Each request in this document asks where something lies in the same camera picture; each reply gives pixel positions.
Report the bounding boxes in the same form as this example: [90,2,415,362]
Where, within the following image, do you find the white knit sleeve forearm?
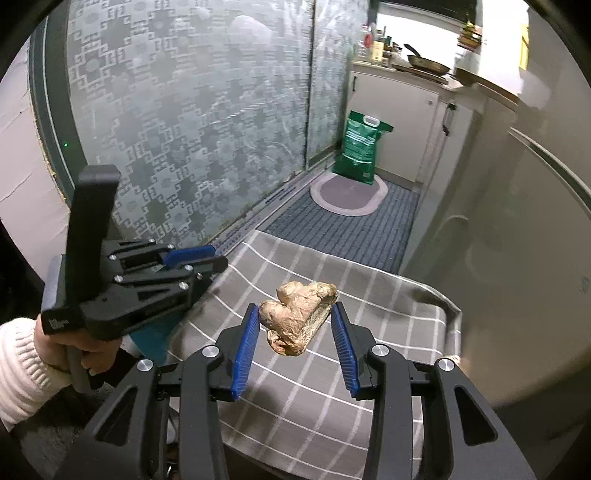
[0,318,71,432]

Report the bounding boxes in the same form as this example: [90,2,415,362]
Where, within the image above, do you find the dark teal trash bin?
[130,312,183,366]

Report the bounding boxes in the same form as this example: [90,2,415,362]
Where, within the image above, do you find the white kitchen cabinet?
[346,61,486,268]

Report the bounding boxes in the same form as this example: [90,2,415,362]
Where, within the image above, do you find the person's left hand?
[34,316,121,375]

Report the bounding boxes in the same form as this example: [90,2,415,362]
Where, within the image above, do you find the grey checked tablecloth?
[167,231,462,479]

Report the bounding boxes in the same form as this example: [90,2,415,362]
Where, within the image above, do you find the oval grey pink mat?
[310,171,389,217]

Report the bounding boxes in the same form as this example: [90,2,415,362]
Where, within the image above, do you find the frosted patterned sliding door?
[29,1,369,247]

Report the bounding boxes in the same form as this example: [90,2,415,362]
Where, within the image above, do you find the green rice bag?
[332,110,394,185]

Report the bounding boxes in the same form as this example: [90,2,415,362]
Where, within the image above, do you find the silver refrigerator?
[403,1,590,443]

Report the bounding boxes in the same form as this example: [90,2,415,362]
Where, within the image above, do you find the frying pan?
[404,44,451,77]

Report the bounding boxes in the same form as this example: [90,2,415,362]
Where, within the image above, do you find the bottles on counter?
[358,23,401,66]

